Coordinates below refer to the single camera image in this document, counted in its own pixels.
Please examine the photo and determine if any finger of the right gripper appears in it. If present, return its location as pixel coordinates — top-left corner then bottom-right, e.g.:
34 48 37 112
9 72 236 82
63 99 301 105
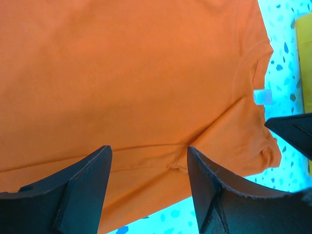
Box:
265 113 312 160

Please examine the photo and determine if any yellow plastic bin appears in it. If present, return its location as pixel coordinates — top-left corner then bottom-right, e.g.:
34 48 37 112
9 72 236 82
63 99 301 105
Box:
295 12 312 113

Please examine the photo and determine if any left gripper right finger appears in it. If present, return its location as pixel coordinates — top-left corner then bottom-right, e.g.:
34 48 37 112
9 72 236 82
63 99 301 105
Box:
187 146 312 234

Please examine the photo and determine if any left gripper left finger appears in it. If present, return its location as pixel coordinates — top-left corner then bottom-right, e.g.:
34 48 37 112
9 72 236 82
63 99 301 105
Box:
0 145 113 234

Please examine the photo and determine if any orange t shirt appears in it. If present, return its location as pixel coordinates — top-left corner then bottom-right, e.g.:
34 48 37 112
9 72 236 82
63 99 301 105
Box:
0 0 281 234

